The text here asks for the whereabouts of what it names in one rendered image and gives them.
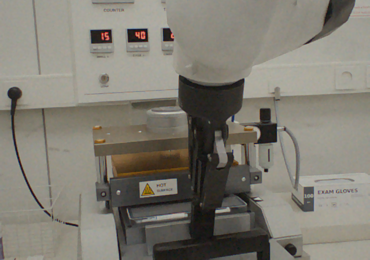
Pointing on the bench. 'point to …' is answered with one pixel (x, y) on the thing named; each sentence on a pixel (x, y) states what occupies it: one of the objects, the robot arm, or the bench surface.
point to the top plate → (159, 134)
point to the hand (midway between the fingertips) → (202, 216)
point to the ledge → (330, 223)
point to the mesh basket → (37, 225)
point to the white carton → (332, 192)
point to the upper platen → (151, 162)
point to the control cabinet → (122, 47)
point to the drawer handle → (215, 247)
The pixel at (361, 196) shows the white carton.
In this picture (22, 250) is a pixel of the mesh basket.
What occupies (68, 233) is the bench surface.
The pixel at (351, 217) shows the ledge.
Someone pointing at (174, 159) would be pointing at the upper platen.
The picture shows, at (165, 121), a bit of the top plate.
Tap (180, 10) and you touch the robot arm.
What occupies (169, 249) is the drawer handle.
